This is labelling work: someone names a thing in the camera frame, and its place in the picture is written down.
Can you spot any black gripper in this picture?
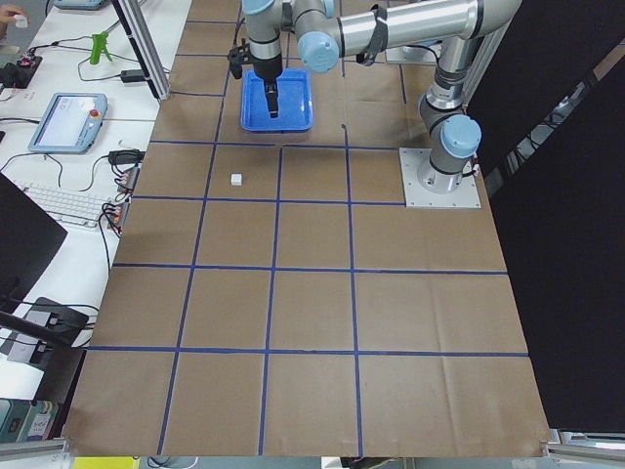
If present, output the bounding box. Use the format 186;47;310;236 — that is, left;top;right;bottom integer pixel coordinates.
252;54;283;118

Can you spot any white block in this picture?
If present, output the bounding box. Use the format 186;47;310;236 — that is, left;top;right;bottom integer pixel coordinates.
230;173;243;187

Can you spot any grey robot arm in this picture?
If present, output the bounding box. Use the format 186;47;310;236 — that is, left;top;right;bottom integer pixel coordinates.
228;0;521;194

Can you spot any blue plastic tray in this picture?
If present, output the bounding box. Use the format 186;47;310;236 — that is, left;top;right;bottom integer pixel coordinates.
240;68;313;133

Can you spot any black power adapter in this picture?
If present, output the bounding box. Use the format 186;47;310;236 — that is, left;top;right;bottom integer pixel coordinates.
119;69;146;83

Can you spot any green grabber tool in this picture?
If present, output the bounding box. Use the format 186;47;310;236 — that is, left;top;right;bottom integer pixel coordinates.
89;31;112;65

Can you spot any teach pendant tablet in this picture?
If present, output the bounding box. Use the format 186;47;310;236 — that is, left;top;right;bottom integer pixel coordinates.
28;93;108;154

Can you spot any white keyboard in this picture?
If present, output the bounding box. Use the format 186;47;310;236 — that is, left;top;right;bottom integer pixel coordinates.
18;183;116;229

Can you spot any black monitor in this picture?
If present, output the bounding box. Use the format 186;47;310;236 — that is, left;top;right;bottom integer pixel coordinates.
0;175;67;313

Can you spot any aluminium frame post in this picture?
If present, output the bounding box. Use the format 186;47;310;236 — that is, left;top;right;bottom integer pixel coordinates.
111;0;170;102

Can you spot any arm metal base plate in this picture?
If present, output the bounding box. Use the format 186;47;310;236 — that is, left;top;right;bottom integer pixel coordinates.
399;148;481;209

